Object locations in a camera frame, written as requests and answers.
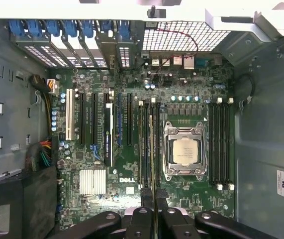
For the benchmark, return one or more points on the black PC case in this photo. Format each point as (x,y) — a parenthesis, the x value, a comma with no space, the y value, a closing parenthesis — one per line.
(263,112)

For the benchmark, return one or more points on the black graphics card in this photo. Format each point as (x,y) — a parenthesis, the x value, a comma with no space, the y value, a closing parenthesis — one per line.
(108,139)

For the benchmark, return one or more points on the silver CPU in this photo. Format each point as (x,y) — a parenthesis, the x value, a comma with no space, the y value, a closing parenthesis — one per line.
(185,150)

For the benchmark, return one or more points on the blue card retention clip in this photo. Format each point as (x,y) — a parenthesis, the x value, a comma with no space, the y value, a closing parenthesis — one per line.
(53,28)
(88,28)
(35,28)
(107,27)
(70,28)
(123,30)
(16,28)

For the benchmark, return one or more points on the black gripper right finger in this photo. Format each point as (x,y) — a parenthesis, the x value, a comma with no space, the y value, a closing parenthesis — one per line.
(166,224)

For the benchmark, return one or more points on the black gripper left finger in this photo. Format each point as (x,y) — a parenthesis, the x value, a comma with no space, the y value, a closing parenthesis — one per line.
(141,224)

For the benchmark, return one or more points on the green motherboard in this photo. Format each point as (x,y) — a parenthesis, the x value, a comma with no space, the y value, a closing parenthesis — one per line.
(94,79)

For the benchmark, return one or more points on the white case sticker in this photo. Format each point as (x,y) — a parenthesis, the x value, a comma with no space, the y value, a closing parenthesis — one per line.
(282,184)

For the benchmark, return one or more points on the white expansion slot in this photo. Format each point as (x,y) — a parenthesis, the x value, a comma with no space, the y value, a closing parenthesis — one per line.
(68,114)

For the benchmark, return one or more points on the metal socket locking lever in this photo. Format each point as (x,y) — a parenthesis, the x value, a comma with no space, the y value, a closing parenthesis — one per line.
(205,154)
(164,154)

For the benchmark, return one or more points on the black plastic cover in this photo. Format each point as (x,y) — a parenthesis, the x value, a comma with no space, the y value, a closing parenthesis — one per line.
(37,204)

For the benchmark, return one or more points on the metal CPU socket cover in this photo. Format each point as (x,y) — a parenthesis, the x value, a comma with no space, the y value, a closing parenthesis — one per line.
(181,132)

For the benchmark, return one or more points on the black RAM slot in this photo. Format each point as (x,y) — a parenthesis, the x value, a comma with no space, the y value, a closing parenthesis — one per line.
(146,144)
(223,144)
(211,144)
(229,144)
(153,105)
(158,144)
(141,144)

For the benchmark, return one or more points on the silver finned heatsink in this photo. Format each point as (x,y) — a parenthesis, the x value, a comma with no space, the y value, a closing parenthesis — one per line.
(92,183)

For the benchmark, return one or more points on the white power connector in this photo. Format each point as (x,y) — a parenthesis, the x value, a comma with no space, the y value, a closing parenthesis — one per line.
(51,85)

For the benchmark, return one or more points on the black expansion slot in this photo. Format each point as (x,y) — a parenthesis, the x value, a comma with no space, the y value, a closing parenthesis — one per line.
(94,119)
(82,119)
(130,119)

